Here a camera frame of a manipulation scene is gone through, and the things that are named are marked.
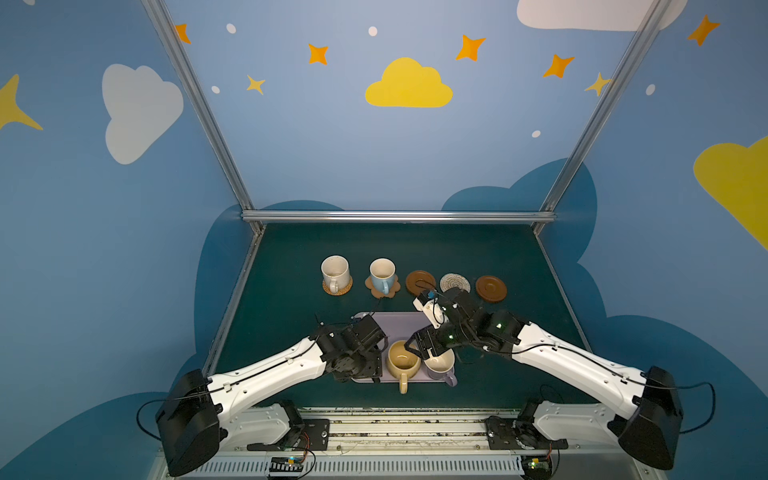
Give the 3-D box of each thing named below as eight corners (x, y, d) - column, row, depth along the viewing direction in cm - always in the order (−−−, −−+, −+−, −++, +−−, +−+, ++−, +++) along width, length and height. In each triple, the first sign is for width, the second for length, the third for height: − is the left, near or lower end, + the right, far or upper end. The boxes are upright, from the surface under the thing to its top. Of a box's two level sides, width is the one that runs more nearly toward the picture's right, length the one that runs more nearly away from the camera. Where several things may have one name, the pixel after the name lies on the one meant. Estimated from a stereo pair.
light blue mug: (365, 298, 102) (364, 281, 94) (374, 274, 108) (373, 256, 100) (387, 303, 100) (388, 286, 92) (395, 278, 107) (395, 260, 99)
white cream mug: (323, 300, 101) (318, 284, 94) (327, 272, 109) (323, 255, 101) (347, 300, 101) (344, 284, 94) (350, 272, 109) (348, 255, 101)
